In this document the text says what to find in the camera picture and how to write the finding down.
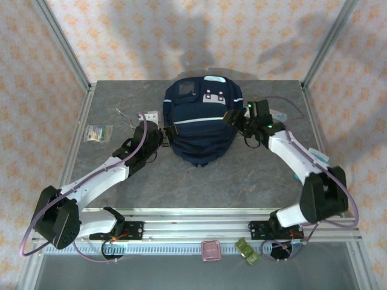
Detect navy blue backpack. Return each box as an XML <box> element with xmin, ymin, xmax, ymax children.
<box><xmin>163</xmin><ymin>75</ymin><xmax>245</xmax><ymax>167</ymax></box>

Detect small clear plastic pouch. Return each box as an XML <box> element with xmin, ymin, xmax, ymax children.
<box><xmin>270</xmin><ymin>108</ymin><xmax>287</xmax><ymax>122</ymax></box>

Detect green white plastic packet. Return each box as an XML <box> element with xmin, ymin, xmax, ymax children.
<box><xmin>83</xmin><ymin>124</ymin><xmax>114</xmax><ymax>143</ymax></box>

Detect blue white wipes packet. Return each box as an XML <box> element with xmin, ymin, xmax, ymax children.
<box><xmin>308</xmin><ymin>147</ymin><xmax>330</xmax><ymax>164</ymax></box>

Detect pink square clip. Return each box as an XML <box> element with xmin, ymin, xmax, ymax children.
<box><xmin>201</xmin><ymin>240</ymin><xmax>222</xmax><ymax>262</ymax></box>

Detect green plastic clip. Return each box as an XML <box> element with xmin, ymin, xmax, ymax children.
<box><xmin>235</xmin><ymin>237</ymin><xmax>261</xmax><ymax>266</ymax></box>

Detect bent metal wire tongs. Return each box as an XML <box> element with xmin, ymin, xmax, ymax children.
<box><xmin>116</xmin><ymin>108</ymin><xmax>143</xmax><ymax>137</ymax></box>

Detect aluminium right side rail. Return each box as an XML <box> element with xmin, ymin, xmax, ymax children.
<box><xmin>301</xmin><ymin>81</ymin><xmax>377</xmax><ymax>290</ymax></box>

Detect aluminium left side rail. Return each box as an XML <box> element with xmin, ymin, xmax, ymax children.
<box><xmin>16</xmin><ymin>83</ymin><xmax>97</xmax><ymax>290</ymax></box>

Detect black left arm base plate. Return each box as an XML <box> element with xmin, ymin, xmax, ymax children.
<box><xmin>89</xmin><ymin>220</ymin><xmax>145</xmax><ymax>242</ymax></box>

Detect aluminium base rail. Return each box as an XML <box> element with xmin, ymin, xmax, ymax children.
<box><xmin>31</xmin><ymin>207</ymin><xmax>362</xmax><ymax>244</ymax></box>

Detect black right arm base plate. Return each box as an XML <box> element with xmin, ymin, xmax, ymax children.
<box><xmin>247</xmin><ymin>219</ymin><xmax>304</xmax><ymax>241</ymax></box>

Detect perforated cable tray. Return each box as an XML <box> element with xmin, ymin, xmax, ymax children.
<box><xmin>45</xmin><ymin>245</ymin><xmax>303</xmax><ymax>255</ymax></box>

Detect aluminium right frame post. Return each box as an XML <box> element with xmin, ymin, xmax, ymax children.
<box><xmin>302</xmin><ymin>0</ymin><xmax>360</xmax><ymax>88</ymax></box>

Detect aluminium frame post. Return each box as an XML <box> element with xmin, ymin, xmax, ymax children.
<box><xmin>302</xmin><ymin>0</ymin><xmax>360</xmax><ymax>88</ymax></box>
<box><xmin>31</xmin><ymin>0</ymin><xmax>92</xmax><ymax>91</ymax></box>

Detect aluminium left frame post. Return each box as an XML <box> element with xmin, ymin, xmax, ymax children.
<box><xmin>31</xmin><ymin>0</ymin><xmax>92</xmax><ymax>91</ymax></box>

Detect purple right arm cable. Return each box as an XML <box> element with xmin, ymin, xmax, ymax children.
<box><xmin>260</xmin><ymin>95</ymin><xmax>360</xmax><ymax>263</ymax></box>

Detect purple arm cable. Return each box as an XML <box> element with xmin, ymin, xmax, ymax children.
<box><xmin>19</xmin><ymin>111</ymin><xmax>152</xmax><ymax>263</ymax></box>
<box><xmin>260</xmin><ymin>95</ymin><xmax>360</xmax><ymax>263</ymax></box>

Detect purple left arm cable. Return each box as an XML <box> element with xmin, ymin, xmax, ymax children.
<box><xmin>19</xmin><ymin>111</ymin><xmax>152</xmax><ymax>263</ymax></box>

